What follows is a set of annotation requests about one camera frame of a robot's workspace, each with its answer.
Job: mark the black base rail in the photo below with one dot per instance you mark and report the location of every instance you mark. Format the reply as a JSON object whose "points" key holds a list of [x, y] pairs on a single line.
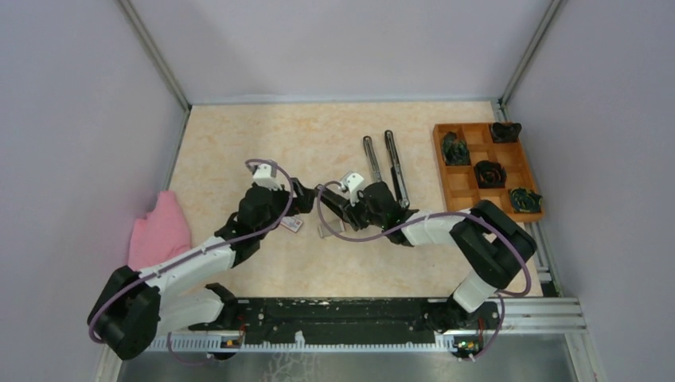
{"points": [[349, 321]]}

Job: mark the red white staple box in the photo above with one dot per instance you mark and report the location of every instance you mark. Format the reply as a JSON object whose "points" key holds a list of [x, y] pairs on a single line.
{"points": [[292, 223]]}

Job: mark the dark clip bundle bottom right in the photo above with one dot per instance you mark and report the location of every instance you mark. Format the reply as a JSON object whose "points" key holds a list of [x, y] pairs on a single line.
{"points": [[525, 200]]}

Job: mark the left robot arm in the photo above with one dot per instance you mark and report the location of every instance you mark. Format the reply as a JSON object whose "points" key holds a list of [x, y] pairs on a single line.
{"points": [[137, 306]]}

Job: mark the pink cloth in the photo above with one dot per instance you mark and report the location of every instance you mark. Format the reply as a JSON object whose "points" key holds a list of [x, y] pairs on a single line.
{"points": [[160, 235]]}

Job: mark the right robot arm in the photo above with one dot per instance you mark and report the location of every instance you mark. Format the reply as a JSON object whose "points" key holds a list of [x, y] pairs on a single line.
{"points": [[494, 245]]}

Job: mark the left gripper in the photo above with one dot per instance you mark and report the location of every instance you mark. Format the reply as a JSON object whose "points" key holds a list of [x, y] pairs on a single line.
{"points": [[305, 196]]}

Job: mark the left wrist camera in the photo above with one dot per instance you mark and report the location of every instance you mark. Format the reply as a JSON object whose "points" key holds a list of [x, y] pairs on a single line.
{"points": [[264, 175]]}

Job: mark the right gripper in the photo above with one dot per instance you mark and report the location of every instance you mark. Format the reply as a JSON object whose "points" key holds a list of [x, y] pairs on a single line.
{"points": [[356, 222]]}

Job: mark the wooden compartment tray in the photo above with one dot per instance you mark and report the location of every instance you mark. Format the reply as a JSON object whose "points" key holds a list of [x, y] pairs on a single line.
{"points": [[460, 189]]}

